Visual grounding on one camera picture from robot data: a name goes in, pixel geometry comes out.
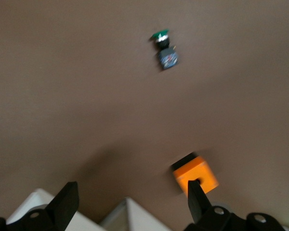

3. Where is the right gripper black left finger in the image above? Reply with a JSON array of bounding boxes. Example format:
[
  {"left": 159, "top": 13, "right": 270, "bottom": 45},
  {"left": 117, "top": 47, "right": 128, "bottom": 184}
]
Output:
[{"left": 12, "top": 181, "right": 79, "bottom": 231}]

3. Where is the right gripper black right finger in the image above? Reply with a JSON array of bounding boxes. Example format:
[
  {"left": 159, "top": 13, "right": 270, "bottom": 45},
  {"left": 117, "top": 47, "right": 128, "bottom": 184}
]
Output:
[{"left": 185, "top": 180, "right": 232, "bottom": 231}]

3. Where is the white plastic drawer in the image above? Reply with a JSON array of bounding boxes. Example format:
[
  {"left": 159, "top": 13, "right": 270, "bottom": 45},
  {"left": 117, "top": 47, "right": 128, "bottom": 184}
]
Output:
[{"left": 6, "top": 188, "right": 101, "bottom": 231}]

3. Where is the white drawer cabinet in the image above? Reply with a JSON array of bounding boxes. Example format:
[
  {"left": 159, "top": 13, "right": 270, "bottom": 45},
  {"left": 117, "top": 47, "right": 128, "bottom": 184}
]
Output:
[{"left": 100, "top": 196, "right": 173, "bottom": 231}]

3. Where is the green push button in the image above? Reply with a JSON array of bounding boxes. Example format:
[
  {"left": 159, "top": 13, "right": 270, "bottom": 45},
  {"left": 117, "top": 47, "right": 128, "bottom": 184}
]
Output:
[{"left": 149, "top": 28, "right": 180, "bottom": 72}]

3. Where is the orange box with hole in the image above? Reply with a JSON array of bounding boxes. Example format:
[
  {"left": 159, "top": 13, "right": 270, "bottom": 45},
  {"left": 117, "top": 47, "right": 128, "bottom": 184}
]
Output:
[{"left": 171, "top": 154, "right": 219, "bottom": 197}]

